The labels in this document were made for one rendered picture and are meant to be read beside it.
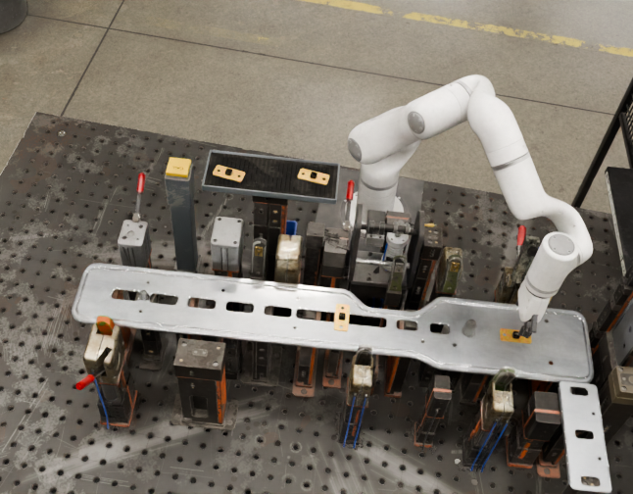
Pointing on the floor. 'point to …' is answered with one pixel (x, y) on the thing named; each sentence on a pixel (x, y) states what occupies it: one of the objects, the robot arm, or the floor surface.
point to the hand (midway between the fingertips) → (523, 318)
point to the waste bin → (5, 15)
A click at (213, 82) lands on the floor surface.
